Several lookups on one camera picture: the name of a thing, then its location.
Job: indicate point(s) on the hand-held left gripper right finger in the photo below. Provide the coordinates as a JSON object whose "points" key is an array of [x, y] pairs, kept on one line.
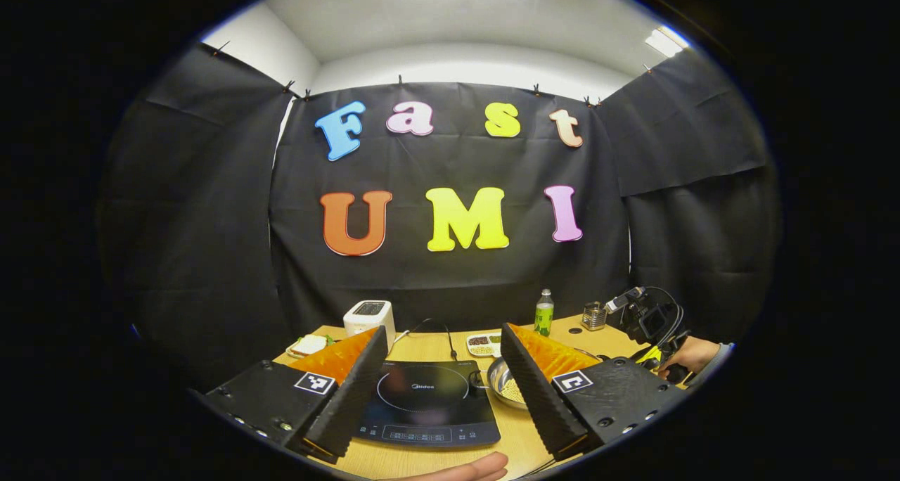
{"points": [[534, 396]]}

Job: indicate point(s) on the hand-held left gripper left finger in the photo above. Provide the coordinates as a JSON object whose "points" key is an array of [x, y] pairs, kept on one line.
{"points": [[351, 396]]}

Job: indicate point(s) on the black induction cooktop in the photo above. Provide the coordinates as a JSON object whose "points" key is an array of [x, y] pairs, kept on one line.
{"points": [[429, 403]]}

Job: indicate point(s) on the pile of yellow soybeans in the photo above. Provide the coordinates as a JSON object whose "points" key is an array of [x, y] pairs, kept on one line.
{"points": [[515, 391]]}

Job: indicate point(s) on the plate with sandwich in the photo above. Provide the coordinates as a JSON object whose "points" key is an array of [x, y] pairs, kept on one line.
{"points": [[309, 345]]}

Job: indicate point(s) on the white divided dish of beans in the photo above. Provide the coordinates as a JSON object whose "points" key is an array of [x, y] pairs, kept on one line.
{"points": [[484, 344]]}

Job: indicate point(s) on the white toaster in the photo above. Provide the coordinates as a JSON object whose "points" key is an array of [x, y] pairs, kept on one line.
{"points": [[369, 319]]}

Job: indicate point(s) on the green drink bottle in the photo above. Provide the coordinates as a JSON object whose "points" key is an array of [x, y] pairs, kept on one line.
{"points": [[543, 316]]}

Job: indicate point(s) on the black backdrop cloth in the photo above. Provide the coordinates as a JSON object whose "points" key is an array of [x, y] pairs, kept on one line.
{"points": [[457, 277]]}

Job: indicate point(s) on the small ceiling light panel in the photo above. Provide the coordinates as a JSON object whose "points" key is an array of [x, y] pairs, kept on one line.
{"points": [[666, 41]]}

